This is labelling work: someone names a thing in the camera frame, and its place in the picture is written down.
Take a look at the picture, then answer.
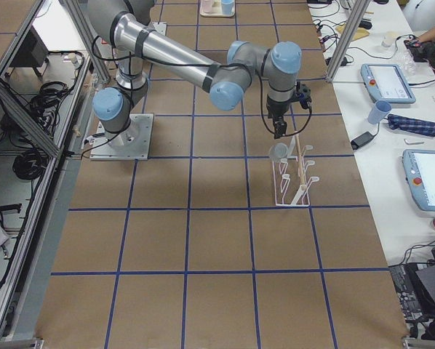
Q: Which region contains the white ikea cup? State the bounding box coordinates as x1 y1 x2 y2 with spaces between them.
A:
268 143 288 163

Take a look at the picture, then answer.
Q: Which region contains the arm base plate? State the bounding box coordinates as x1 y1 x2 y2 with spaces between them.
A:
89 113 154 161
150 22 167 36

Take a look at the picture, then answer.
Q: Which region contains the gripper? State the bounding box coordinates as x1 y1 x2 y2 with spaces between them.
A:
266 96 292 139

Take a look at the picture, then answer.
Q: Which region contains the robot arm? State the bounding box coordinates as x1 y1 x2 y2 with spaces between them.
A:
87 1 311 139

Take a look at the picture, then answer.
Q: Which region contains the teach pendant near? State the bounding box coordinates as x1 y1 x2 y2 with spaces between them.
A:
402 149 435 212

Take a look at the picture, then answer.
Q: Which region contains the black laptop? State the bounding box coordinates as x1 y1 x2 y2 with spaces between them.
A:
389 262 435 321

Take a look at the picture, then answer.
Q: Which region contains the blue plaid pouch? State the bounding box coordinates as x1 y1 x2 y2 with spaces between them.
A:
387 113 435 137

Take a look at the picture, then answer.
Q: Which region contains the blue cup near tray end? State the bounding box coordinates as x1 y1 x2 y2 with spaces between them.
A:
220 0 234 16

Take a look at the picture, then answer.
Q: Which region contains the teach pendant far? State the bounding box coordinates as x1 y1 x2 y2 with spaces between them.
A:
360 63 416 105

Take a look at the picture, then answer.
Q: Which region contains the cream plastic tray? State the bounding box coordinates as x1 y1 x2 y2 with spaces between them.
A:
199 0 235 17

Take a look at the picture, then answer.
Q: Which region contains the white cup rack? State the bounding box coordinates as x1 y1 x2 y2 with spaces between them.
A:
271 135 319 207

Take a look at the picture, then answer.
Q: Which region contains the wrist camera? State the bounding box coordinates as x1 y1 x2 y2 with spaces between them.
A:
296 81 312 110

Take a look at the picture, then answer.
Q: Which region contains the aluminium frame post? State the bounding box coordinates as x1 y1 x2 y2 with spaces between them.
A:
326 0 370 82

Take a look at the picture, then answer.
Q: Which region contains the person hand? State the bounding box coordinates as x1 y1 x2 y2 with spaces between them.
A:
418 27 435 43

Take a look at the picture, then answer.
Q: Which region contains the blue cup on desk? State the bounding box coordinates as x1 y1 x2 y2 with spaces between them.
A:
367 100 392 124

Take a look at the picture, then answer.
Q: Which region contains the teach pendant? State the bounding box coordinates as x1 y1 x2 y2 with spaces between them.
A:
360 63 416 105
402 149 435 212

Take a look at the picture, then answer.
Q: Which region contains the pink cup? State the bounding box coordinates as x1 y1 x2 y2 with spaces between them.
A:
201 0 214 14

